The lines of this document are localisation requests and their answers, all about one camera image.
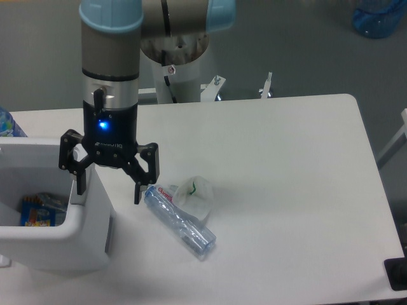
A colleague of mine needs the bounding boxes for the white frame right edge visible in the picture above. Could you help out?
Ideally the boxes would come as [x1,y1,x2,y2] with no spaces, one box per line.
[376,109,406,170]

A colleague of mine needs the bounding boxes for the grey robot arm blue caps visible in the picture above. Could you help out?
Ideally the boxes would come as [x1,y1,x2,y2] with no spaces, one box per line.
[59,1,236,203]

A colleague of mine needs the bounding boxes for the white push-lid trash can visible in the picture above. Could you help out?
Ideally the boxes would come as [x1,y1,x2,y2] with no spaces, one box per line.
[1,137,116,271]

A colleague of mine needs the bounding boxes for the blue labelled bottle left edge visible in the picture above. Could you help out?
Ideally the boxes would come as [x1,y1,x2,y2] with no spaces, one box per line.
[1,107,27,137]

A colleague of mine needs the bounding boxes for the crushed clear plastic bottle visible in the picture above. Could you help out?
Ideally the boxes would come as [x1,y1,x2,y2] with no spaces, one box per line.
[144,185,216,260]

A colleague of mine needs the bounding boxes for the blue water jug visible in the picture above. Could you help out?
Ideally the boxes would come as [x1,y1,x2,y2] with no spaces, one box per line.
[352,1,406,39]

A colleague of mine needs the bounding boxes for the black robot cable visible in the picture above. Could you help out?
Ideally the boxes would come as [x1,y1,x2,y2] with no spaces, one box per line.
[160,0,178,104]

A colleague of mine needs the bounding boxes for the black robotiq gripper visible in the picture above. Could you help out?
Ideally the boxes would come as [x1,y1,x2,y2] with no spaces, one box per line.
[59,102,159,205]

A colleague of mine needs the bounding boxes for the colourful snack wrapper in bin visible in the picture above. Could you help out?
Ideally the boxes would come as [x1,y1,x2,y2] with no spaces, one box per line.
[20,193,68,227]

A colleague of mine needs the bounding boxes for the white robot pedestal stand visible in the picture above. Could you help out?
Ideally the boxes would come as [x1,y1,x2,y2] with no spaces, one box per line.
[141,32,226,104]

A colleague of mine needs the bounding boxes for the black clamp table corner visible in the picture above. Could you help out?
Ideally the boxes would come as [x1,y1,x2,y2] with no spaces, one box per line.
[384,257,406,291]

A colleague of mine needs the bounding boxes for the crumpled white tissue paper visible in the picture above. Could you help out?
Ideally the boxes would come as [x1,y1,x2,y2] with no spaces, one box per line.
[172,175,214,222]

